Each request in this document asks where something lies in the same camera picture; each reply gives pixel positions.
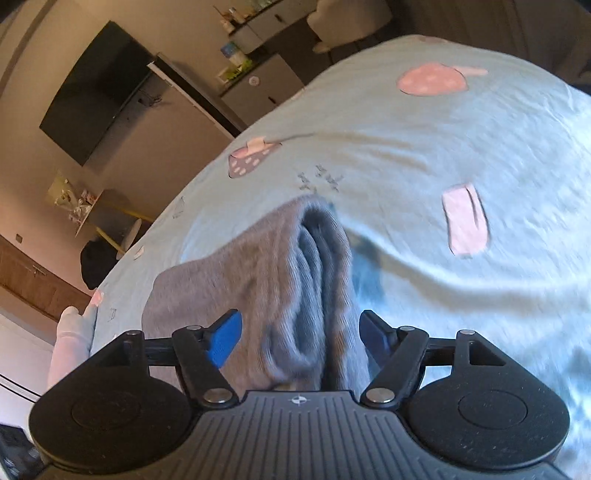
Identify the white plush pillow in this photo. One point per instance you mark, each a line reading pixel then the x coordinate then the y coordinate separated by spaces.
pixel 71 341

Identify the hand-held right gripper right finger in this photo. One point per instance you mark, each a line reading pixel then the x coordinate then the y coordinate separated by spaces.
pixel 377 337

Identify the grey vanity desk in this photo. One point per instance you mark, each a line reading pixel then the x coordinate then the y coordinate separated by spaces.
pixel 272 21

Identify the wrapped flower bouquet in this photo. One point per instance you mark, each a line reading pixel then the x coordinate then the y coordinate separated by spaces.
pixel 64 196

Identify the wall socket strip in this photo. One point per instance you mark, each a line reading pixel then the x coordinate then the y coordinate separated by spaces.
pixel 150 98

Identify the grey curtain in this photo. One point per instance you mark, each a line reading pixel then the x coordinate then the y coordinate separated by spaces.
pixel 485 23

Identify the black wall television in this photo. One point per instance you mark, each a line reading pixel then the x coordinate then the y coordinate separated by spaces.
pixel 92 101

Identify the wooden low cabinet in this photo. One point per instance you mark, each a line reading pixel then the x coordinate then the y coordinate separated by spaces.
pixel 32 281

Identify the blue and white box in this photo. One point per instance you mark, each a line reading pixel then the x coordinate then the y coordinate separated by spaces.
pixel 235 55

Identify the grey drawer cabinet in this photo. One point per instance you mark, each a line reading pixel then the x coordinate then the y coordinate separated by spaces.
pixel 272 83

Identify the white tower fan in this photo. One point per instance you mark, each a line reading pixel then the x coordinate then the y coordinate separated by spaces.
pixel 194 90

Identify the grey shell-back chair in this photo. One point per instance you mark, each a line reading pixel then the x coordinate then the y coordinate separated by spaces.
pixel 344 18

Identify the grey sweat pants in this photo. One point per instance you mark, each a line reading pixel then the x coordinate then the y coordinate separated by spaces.
pixel 221 277

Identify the light blue printed bed sheet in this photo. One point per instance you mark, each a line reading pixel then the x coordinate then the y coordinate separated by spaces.
pixel 415 152

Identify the green leafy item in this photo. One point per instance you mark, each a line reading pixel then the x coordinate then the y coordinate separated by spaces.
pixel 233 74

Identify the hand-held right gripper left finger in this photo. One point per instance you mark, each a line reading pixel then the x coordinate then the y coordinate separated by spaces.
pixel 224 339

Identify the side table with yellow legs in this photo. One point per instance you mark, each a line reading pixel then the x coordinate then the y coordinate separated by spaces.
pixel 111 205

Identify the black backpack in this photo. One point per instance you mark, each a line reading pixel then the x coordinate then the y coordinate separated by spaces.
pixel 98 265

